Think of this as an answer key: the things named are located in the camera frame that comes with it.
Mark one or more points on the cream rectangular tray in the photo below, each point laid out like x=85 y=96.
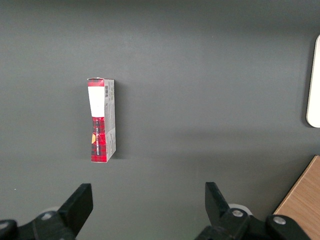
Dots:
x=314 y=100

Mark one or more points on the red plaid cardboard box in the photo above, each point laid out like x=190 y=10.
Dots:
x=98 y=140

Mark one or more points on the oak wooden drawer cabinet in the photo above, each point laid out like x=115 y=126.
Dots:
x=302 y=205

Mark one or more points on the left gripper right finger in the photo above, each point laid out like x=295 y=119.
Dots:
x=220 y=212

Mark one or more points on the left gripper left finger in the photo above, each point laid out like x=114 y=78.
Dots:
x=75 y=207

